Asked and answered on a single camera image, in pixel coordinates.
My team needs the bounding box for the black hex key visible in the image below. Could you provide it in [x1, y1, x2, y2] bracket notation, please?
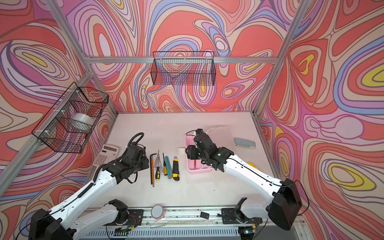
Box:
[150, 154, 158, 188]

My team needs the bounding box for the orange hex key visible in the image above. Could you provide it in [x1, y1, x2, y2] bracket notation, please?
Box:
[151, 156, 155, 188]

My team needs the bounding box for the pink plastic tool box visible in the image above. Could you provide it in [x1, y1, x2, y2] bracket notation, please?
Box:
[185, 136, 212, 174]

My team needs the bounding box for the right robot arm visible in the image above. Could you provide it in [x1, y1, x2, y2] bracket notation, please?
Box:
[186, 129, 303, 231]

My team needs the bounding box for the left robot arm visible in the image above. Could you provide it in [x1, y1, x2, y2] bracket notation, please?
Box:
[28, 142, 149, 240]

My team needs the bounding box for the white box latch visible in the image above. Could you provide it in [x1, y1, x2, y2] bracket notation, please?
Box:
[178, 148, 186, 155]

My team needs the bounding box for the yellow black screwdriver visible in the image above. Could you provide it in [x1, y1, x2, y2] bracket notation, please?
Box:
[155, 151, 161, 181]

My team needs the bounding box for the white calculator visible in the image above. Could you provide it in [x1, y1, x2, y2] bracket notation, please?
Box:
[93, 144, 120, 167]

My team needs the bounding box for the teal utility knife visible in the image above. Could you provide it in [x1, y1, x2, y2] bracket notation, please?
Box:
[165, 156, 173, 179]

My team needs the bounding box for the yellow black utility knife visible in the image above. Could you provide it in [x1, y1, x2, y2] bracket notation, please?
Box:
[172, 156, 180, 182]

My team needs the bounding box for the grey stapler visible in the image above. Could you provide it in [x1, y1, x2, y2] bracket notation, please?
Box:
[234, 138, 256, 149]

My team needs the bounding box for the pink tape roll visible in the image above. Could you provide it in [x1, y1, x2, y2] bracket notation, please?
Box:
[151, 205, 165, 220]

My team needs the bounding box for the small black block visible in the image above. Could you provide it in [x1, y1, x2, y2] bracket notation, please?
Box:
[200, 212, 210, 220]

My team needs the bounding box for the black corrugated cable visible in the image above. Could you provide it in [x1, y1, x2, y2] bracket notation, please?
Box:
[127, 132, 145, 148]

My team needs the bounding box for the clear handle tester screwdriver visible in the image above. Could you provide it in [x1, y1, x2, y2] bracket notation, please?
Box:
[157, 156, 163, 175]

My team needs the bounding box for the orange handle screwdriver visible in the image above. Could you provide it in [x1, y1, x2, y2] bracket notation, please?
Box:
[163, 154, 168, 176]

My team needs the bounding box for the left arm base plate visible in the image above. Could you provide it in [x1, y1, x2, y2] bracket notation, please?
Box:
[106, 209, 144, 227]

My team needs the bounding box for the silver duct tape roll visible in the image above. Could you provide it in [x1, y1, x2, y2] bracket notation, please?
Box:
[70, 113, 95, 133]

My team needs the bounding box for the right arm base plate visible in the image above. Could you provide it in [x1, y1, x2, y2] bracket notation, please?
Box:
[218, 208, 263, 226]

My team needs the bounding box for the black wire basket left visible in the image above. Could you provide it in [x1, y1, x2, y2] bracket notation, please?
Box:
[32, 83, 109, 154]

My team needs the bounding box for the black wire basket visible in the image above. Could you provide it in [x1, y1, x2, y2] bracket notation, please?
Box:
[32, 83, 109, 154]
[151, 51, 216, 86]

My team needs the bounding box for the black wire basket back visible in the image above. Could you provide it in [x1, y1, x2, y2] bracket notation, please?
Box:
[151, 51, 216, 86]

